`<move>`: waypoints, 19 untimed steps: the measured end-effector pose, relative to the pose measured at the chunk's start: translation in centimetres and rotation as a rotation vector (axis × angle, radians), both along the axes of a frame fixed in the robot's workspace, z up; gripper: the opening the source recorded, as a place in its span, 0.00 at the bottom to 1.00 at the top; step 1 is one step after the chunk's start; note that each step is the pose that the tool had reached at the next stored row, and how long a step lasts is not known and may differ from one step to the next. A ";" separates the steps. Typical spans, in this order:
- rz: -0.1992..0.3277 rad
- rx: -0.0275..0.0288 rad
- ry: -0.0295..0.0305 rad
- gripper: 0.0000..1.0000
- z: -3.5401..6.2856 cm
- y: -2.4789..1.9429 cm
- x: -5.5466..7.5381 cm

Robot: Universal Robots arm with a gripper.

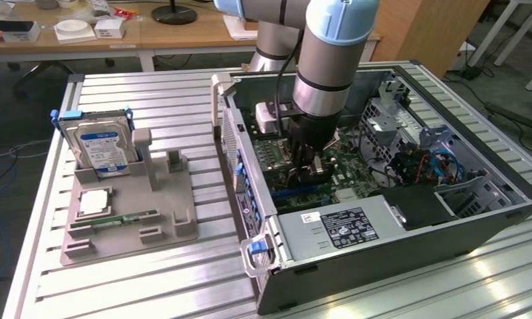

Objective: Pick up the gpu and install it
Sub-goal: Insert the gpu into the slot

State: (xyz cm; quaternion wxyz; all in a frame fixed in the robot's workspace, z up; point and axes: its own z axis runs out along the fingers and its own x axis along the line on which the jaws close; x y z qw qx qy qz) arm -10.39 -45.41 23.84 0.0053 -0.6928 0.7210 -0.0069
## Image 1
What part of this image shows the white block round recess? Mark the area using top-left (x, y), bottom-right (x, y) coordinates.
top-left (54, 19), bottom-right (97, 45)

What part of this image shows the wooden cabinet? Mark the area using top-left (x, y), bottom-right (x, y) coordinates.
top-left (371, 0), bottom-right (492, 72)

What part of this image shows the white box black top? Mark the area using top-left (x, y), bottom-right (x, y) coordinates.
top-left (0, 20), bottom-right (41, 43)

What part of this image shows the wooden desk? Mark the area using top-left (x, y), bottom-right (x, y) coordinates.
top-left (0, 0), bottom-right (382, 64)

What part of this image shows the open black PC case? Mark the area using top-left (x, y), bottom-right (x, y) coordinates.
top-left (210, 64), bottom-right (532, 316)

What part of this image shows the grey parts rack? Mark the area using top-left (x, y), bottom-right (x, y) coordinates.
top-left (59, 128), bottom-right (199, 266)

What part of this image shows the white paper stack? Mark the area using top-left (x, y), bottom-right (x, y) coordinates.
top-left (222, 15), bottom-right (261, 41)

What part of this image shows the blue expansion slot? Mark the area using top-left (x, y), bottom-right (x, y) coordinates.
top-left (270, 184), bottom-right (326, 201)

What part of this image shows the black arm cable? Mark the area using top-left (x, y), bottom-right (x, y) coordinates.
top-left (273, 29), bottom-right (305, 137)

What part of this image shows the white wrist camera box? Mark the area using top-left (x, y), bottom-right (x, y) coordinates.
top-left (255, 102), bottom-right (293, 135)

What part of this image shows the white labelled box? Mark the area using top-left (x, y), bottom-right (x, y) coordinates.
top-left (93, 19), bottom-right (126, 39)

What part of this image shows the silver CPU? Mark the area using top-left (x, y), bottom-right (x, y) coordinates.
top-left (78, 191), bottom-right (109, 215)

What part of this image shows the black floor stand leg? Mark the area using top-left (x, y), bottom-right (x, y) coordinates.
top-left (485, 101), bottom-right (532, 136)

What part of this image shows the perforated metal disk bay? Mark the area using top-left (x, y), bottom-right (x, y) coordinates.
top-left (362, 96), bottom-right (426, 150)

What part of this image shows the green motherboard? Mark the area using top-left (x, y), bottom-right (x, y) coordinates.
top-left (247, 112), bottom-right (382, 215)

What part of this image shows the white table frame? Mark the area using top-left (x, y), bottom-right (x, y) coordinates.
top-left (466, 0), bottom-right (532, 90)

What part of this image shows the green RAM stick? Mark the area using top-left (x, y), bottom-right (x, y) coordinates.
top-left (87, 212), bottom-right (155, 230)

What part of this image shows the angled metal disk bracket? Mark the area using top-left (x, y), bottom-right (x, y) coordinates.
top-left (433, 175), bottom-right (522, 219)

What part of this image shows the grey power supply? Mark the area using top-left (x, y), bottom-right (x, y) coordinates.
top-left (275, 195), bottom-right (411, 263)

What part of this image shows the black power connector wire bundle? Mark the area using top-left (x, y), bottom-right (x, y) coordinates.
top-left (389, 148), bottom-right (430, 184)

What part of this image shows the hard disk blue carrier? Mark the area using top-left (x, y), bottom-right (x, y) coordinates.
top-left (49, 106), bottom-right (135, 179)

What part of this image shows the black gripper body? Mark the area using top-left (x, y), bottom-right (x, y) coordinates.
top-left (286, 112), bottom-right (341, 156)

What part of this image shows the black chair base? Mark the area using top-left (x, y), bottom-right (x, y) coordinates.
top-left (7, 59), bottom-right (78, 99)

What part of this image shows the black round lamp base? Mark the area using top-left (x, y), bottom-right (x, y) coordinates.
top-left (151, 0), bottom-right (199, 26)

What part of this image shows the blue data wire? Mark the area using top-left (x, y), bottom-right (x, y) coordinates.
top-left (429, 151), bottom-right (466, 183)

